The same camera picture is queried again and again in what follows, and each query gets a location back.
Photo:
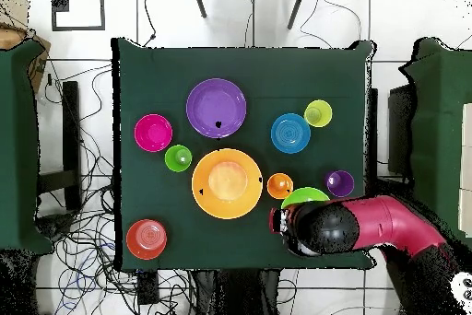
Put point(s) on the black power strip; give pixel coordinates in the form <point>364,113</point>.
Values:
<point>148,287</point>

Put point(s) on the blue bowl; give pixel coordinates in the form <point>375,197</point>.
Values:
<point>290,133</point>

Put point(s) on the green cup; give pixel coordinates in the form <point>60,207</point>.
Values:
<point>178,158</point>

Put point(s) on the red-orange bowl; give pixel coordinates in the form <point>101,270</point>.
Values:
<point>145,239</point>

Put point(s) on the purple bowl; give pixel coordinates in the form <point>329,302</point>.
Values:
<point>215,105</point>

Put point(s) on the dark grey stand base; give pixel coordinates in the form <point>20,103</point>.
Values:
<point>55,223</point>

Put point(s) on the dark green tablecloth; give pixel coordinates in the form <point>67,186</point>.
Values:
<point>313,79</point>

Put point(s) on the green side table cloth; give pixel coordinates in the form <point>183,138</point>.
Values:
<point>18,145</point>
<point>435,145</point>

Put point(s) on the black camera tripod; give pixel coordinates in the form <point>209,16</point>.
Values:
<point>199,2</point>

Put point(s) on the pink bowl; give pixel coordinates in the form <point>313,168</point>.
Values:
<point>153,132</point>

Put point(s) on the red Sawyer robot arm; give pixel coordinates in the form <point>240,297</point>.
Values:
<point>387,223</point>

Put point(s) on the yellow cup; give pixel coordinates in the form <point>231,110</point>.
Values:
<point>318,113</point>

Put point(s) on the green bowl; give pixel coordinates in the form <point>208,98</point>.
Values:
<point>304,196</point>

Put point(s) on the black floor beam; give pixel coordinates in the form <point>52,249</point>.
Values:
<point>70,127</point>

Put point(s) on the large yellow-orange bowl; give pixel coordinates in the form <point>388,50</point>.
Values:
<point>226,182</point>

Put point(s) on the orange cup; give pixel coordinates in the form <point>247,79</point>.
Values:
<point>279,186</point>

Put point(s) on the purple cup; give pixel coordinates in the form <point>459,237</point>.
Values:
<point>341,184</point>

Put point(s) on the black box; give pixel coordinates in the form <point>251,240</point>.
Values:
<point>400,130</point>

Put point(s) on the cardboard box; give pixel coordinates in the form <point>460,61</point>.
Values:
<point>11,37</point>

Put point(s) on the black rectangular frame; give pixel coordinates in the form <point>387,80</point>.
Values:
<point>78,28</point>

